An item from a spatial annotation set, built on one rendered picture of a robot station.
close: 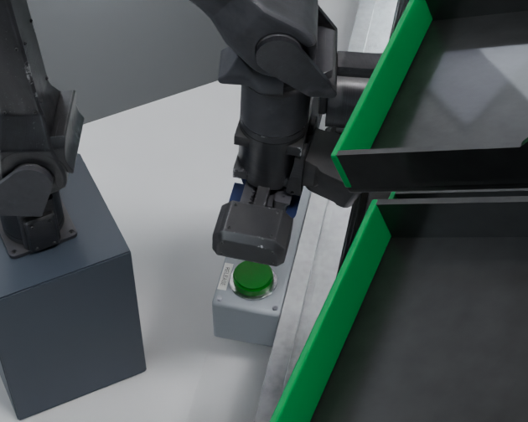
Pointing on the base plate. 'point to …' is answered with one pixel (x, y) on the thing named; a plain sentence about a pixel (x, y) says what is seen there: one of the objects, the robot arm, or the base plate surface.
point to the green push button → (252, 278)
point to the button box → (223, 327)
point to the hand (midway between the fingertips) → (267, 208)
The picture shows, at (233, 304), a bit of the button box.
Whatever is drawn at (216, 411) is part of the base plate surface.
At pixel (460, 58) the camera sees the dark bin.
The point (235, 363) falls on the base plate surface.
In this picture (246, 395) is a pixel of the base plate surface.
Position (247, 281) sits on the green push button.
